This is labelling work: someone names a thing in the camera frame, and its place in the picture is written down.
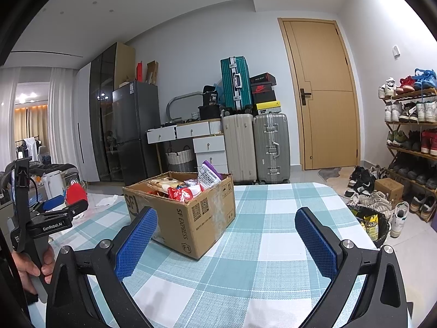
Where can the teal suitcase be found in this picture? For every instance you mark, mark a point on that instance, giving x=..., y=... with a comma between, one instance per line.
x=236, y=83

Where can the brown cardboard box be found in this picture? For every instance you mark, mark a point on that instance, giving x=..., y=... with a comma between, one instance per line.
x=191, y=222

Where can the white curtain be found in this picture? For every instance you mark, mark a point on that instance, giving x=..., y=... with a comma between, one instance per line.
x=63, y=119

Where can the white and red snack packet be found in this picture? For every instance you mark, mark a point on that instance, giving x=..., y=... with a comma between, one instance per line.
x=194, y=187

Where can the white light switch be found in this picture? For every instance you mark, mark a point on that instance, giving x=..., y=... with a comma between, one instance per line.
x=396, y=50

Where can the pile of shoes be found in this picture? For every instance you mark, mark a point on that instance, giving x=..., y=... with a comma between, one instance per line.
x=363, y=184

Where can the wooden shoe rack with shoes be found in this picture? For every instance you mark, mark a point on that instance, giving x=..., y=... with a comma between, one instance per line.
x=409, y=112

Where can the clear bread packet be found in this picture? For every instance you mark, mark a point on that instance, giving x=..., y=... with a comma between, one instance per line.
x=160, y=184

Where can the woven laundry basket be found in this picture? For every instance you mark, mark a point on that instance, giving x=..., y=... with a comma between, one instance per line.
x=180, y=159

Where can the round door mat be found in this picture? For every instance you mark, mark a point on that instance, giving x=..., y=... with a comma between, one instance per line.
x=329, y=173

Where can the black trash bin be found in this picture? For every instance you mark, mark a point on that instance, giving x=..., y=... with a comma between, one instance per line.
x=370, y=225

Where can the yellow and black shoe box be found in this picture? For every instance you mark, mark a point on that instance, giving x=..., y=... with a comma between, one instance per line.
x=269, y=107

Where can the person's left hand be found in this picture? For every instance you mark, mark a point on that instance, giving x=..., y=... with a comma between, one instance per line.
x=25, y=270

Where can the red and black shoe box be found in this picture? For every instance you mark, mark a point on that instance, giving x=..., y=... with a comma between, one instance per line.
x=263, y=88

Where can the dark glass cabinet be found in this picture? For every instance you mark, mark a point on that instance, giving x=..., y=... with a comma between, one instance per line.
x=104, y=109

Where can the dark bag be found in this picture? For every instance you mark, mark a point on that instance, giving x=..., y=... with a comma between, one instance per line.
x=54, y=168

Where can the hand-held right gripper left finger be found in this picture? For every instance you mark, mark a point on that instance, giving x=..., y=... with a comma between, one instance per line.
x=136, y=242

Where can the flat cardboard piece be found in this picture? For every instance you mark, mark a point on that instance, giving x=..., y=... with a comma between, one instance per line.
x=152, y=72

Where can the white drawer desk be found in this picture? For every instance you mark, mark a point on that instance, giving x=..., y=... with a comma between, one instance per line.
x=208, y=143

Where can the beige suitcase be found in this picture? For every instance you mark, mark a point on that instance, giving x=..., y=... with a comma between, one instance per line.
x=239, y=147

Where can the white high-top sneaker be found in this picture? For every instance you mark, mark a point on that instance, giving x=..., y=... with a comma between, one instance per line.
x=399, y=218

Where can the black bag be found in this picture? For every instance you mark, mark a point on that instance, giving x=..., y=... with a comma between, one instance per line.
x=210, y=104

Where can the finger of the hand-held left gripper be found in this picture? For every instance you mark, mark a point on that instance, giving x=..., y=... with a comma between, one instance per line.
x=75, y=208
x=53, y=202

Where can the white tissue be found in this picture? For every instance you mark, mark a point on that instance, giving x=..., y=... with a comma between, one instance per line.
x=106, y=200

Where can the black shoe box red label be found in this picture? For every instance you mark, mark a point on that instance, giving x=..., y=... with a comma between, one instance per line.
x=262, y=78

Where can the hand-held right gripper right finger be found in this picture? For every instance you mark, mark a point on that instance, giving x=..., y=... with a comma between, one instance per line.
x=317, y=242

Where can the tall red box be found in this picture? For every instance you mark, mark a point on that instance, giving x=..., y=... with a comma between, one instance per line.
x=139, y=71

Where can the red barcode snack packet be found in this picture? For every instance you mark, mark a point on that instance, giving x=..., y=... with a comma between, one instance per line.
x=179, y=194

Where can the oval mirror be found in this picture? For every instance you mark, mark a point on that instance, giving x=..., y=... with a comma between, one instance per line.
x=182, y=106

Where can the clothes rack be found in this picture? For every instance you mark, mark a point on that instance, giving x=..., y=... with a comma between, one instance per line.
x=29, y=148

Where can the silver suitcase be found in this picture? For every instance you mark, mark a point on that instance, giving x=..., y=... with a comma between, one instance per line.
x=271, y=147

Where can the small cardboard box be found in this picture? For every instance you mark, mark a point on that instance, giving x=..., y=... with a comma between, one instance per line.
x=389, y=191

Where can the bamboo shoe rack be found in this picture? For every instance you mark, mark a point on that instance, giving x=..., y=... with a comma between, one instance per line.
x=413, y=150

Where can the dark grey refrigerator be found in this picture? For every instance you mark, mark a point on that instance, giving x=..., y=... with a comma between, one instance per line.
x=136, y=126

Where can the white kettle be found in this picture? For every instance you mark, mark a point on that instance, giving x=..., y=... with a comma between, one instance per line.
x=54, y=184

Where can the wooden door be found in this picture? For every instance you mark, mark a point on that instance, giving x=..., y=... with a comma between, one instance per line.
x=324, y=92

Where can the plain black shoe box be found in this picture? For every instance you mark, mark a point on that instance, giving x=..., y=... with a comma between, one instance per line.
x=265, y=96

